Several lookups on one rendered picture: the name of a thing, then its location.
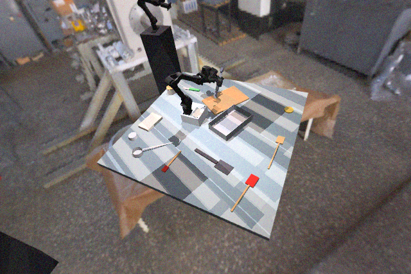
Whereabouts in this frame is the red spatula with wooden handle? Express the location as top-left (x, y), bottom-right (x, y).
top-left (231, 174), bottom-right (259, 212)

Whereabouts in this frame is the tan flat spatula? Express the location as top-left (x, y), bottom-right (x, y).
top-left (268, 135), bottom-right (285, 169)

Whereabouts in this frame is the light wooden board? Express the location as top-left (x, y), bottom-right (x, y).
top-left (202, 86), bottom-right (249, 115)

